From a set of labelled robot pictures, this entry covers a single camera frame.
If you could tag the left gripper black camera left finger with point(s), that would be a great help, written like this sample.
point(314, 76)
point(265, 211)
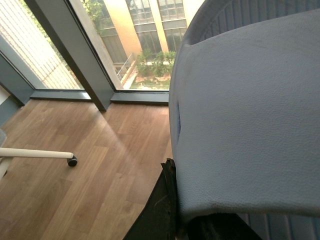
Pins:
point(157, 221)

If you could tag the white chair leg with caster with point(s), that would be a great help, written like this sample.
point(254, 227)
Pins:
point(7, 155)

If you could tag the left gripper black camera right finger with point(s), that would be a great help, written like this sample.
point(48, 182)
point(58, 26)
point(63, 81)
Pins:
point(219, 226)

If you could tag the light blue slide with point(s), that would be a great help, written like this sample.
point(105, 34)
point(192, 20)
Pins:
point(244, 115)

